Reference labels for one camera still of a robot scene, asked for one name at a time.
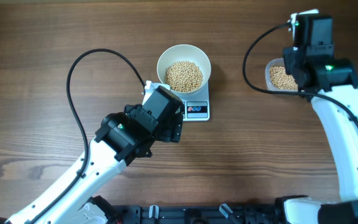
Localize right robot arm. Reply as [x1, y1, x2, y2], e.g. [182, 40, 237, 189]
[283, 10, 358, 223]

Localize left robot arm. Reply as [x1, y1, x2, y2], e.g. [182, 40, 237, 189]
[0, 86, 184, 223]

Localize white digital kitchen scale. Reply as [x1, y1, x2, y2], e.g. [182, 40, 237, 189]
[172, 82, 210, 121]

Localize white round bowl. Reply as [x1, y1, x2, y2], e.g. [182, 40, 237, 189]
[157, 44, 212, 91]

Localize clear plastic container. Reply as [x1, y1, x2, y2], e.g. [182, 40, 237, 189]
[265, 58, 298, 91]

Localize yellow soybeans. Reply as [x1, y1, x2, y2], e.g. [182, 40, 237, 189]
[163, 60, 298, 93]

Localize right black cable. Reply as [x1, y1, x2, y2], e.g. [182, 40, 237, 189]
[242, 21, 358, 187]

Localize black cable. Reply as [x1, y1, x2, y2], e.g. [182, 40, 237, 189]
[242, 21, 358, 187]
[26, 48, 147, 224]

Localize left black cable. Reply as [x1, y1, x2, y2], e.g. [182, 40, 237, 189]
[26, 48, 147, 224]

